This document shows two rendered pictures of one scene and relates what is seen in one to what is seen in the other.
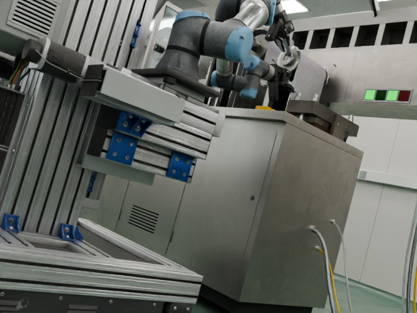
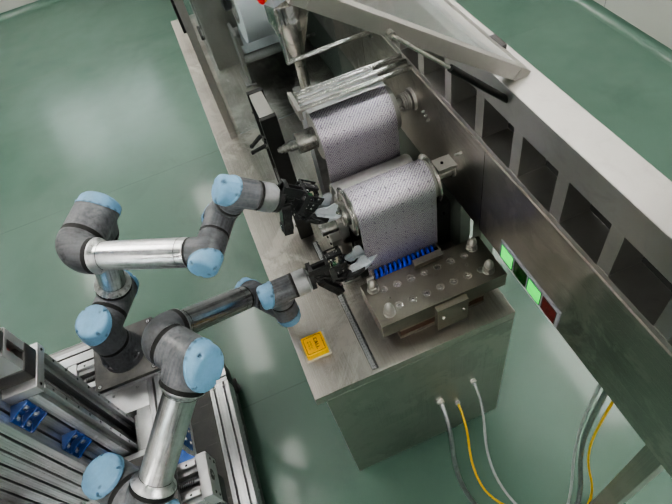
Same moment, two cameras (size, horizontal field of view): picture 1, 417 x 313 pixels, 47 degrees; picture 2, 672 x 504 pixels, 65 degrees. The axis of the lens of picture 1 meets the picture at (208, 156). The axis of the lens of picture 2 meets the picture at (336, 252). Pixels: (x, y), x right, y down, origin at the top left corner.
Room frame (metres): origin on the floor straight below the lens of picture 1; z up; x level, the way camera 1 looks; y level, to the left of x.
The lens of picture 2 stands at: (1.50, -0.74, 2.36)
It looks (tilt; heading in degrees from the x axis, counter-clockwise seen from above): 52 degrees down; 32
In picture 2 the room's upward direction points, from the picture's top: 15 degrees counter-clockwise
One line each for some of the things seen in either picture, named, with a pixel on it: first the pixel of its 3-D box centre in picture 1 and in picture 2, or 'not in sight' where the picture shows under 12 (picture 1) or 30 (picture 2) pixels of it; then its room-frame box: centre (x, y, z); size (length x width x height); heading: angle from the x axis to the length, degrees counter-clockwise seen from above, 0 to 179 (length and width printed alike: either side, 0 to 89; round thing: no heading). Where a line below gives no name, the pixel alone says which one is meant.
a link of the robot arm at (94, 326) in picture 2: not in sight; (100, 328); (1.96, 0.49, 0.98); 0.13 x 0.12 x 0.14; 12
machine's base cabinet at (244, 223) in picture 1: (149, 186); (312, 192); (3.13, 0.32, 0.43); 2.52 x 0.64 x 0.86; 41
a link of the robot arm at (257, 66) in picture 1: (255, 66); (277, 292); (2.16, -0.10, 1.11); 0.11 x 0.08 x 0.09; 131
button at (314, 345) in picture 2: (265, 110); (314, 345); (2.11, -0.19, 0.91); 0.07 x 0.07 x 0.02; 41
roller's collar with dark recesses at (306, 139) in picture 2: (254, 45); (306, 140); (2.56, -0.08, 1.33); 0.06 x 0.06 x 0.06; 41
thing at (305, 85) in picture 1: (305, 94); (401, 239); (2.42, -0.40, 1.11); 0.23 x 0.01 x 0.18; 131
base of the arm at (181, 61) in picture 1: (179, 66); not in sight; (1.57, 0.17, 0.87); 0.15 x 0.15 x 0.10
